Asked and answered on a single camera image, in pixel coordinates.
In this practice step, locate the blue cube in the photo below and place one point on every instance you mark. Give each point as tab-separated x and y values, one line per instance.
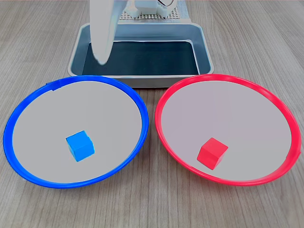
80	146

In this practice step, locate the red cube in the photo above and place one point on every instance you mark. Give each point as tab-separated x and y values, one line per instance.
211	153

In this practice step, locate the steel tray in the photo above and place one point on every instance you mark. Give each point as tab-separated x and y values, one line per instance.
147	32

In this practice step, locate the black tray mat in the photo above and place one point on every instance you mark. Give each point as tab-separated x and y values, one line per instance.
152	59

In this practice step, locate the blue-rimmed white plate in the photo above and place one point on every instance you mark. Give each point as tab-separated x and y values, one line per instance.
78	111

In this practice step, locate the red-rimmed white plate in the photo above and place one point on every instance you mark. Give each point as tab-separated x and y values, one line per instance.
225	111

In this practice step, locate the pale perforated base plate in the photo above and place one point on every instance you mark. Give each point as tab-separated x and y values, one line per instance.
183	14

